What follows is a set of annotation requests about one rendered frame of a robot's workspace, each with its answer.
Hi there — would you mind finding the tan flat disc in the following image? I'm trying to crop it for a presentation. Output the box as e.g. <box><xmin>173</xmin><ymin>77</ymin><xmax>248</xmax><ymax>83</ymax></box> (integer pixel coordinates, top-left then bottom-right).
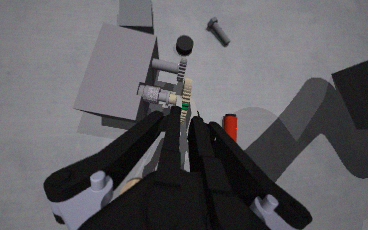
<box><xmin>120</xmin><ymin>177</ymin><xmax>142</xmax><ymax>195</ymax></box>

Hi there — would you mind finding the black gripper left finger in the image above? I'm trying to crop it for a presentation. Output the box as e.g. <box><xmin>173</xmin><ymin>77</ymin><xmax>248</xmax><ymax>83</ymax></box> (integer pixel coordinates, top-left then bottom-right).
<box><xmin>43</xmin><ymin>95</ymin><xmax>182</xmax><ymax>230</ymax></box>

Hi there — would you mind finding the grey bolt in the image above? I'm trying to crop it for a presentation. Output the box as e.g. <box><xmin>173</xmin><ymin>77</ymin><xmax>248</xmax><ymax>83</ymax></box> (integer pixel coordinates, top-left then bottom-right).
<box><xmin>207</xmin><ymin>17</ymin><xmax>230</xmax><ymax>45</ymax></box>

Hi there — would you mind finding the red-handled screwdriver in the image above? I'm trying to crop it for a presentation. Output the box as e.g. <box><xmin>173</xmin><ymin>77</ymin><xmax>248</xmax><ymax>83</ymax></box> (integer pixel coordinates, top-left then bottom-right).
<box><xmin>224</xmin><ymin>114</ymin><xmax>237</xmax><ymax>142</ymax></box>

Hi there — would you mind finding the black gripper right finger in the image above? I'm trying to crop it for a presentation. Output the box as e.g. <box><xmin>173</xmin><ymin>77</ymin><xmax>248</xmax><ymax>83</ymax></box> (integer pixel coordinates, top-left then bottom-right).
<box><xmin>186</xmin><ymin>98</ymin><xmax>312</xmax><ymax>230</ymax></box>

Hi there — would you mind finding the black short cylinder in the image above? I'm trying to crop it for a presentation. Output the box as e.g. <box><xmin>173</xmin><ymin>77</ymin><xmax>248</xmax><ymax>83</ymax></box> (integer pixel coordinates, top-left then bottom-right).
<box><xmin>176</xmin><ymin>35</ymin><xmax>194</xmax><ymax>55</ymax></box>

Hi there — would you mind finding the beige gear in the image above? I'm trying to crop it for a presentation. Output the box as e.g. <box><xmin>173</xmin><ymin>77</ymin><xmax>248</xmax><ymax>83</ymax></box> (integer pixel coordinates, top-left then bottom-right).
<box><xmin>158</xmin><ymin>78</ymin><xmax>192</xmax><ymax>124</ymax></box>

